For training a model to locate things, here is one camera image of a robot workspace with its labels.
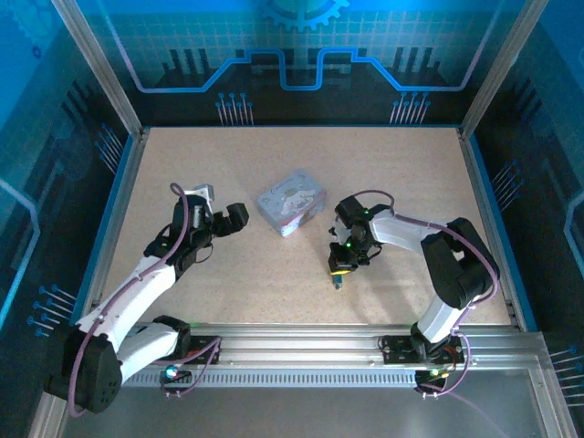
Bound lit connector box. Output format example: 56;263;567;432
413;367;451;389
159;362;193;389

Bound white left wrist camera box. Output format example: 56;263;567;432
190;182;215;206

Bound aluminium side rail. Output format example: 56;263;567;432
457;126;528;332
75;127;150;332

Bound aluminium table edge rail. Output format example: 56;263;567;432
53;322;551;389

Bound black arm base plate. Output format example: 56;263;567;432
380;335;465;366
172;335;224;366

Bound slotted grey cable duct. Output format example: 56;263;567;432
120;370;419;389

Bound aluminium frame post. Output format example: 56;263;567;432
49;0;143;138
459;0;549;138

